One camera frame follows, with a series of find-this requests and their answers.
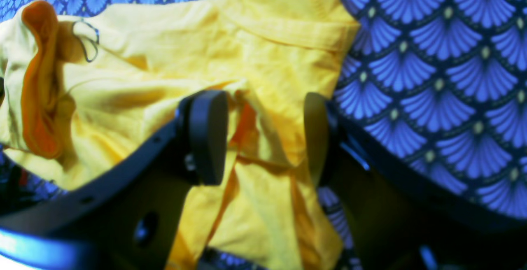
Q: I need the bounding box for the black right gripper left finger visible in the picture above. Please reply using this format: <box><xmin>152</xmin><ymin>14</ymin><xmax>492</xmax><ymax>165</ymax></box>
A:
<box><xmin>1</xmin><ymin>90</ymin><xmax>229</xmax><ymax>270</ymax></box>

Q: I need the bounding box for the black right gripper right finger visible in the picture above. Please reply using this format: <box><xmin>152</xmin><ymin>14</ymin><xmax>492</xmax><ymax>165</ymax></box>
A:
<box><xmin>304</xmin><ymin>92</ymin><xmax>526</xmax><ymax>270</ymax></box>

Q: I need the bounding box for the yellow T-shirt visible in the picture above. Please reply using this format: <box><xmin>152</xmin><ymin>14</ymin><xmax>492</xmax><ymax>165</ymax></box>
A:
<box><xmin>1</xmin><ymin>0</ymin><xmax>360</xmax><ymax>270</ymax></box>

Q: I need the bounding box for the blue fan-pattern tablecloth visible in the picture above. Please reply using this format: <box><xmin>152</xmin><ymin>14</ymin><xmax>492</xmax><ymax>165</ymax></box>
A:
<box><xmin>1</xmin><ymin>0</ymin><xmax>526</xmax><ymax>270</ymax></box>

